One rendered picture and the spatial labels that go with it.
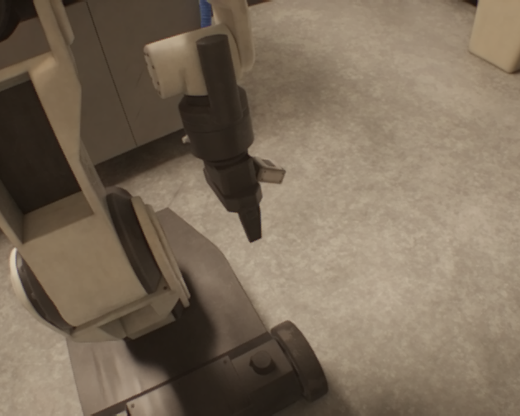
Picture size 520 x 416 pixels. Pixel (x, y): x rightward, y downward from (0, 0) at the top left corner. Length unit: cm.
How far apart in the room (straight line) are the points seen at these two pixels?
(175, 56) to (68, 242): 23
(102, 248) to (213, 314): 53
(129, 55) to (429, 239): 113
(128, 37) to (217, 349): 93
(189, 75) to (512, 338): 110
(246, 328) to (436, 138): 115
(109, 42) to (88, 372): 92
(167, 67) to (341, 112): 135
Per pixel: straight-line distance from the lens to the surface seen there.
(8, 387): 129
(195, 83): 45
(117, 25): 125
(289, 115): 170
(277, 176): 55
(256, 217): 54
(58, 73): 38
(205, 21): 127
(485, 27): 237
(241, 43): 46
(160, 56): 44
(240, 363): 84
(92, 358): 99
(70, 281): 47
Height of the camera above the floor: 101
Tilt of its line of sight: 50 degrees down
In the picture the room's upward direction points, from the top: 5 degrees counter-clockwise
